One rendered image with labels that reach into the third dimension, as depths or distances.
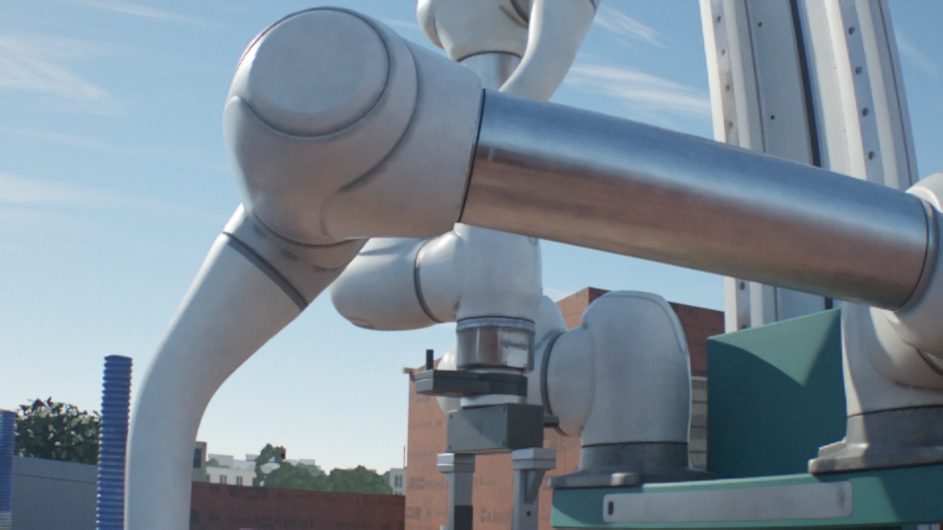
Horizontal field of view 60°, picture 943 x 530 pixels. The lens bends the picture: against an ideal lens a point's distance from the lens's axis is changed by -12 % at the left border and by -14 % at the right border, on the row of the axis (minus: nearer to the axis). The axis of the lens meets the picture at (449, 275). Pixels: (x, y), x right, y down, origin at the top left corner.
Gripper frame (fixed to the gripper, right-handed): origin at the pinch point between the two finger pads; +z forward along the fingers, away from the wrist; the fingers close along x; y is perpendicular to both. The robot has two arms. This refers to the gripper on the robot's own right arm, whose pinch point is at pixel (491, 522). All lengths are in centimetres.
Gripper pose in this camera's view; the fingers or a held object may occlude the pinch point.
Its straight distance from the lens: 105.6
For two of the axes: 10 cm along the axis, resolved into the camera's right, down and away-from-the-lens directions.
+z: -0.3, 9.7, -2.4
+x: -5.0, 1.9, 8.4
